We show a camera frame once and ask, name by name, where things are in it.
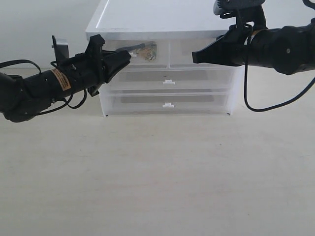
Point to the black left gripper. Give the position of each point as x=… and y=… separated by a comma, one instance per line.
x=22, y=99

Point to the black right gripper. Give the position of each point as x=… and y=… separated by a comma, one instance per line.
x=288, y=50

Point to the keychain with black strap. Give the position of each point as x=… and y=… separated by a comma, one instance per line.
x=146, y=51

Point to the small drawer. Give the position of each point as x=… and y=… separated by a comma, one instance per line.
x=181, y=52
x=161, y=61

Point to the translucent plastic drawer cabinet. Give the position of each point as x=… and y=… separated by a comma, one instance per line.
x=166, y=20

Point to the bottom wide drawer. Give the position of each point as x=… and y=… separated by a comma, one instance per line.
x=178, y=101

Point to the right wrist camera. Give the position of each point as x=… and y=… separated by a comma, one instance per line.
x=244, y=11

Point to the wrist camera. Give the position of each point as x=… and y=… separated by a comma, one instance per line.
x=244, y=11
x=60, y=47

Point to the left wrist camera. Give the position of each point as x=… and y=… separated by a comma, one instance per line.
x=60, y=47

